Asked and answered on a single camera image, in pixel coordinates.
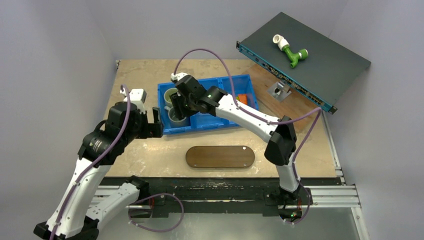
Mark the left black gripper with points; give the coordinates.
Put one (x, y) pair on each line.
(151, 129)

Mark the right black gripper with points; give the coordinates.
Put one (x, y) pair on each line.
(180, 101)

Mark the grey ceramic mug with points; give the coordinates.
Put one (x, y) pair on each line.
(175, 122)

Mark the brown oval wooden tray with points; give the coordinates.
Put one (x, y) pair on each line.
(220, 156)

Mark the blue plastic bin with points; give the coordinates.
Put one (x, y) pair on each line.
(205, 122)

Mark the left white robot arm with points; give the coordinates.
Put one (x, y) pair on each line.
(72, 219)

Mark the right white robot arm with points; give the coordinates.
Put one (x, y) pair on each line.
(279, 134)

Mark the orange toothpaste tube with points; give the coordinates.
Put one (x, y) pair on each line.
(242, 98)

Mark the pale green ceramic mug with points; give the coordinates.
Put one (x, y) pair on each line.
(167, 96)

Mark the plywood board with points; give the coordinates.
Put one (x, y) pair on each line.
(295, 105)

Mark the green white pipe fitting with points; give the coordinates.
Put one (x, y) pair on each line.
(284, 46)

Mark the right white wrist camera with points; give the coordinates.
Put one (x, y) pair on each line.
(175, 77)

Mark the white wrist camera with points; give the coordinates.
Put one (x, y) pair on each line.
(138, 97)
(175, 77)

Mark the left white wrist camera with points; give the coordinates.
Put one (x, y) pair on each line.
(138, 97)

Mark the black aluminium base frame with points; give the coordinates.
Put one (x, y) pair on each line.
(243, 195)

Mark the small metal bracket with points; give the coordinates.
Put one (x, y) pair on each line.
(279, 91)

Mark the dark network switch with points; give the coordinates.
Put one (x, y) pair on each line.
(323, 77)

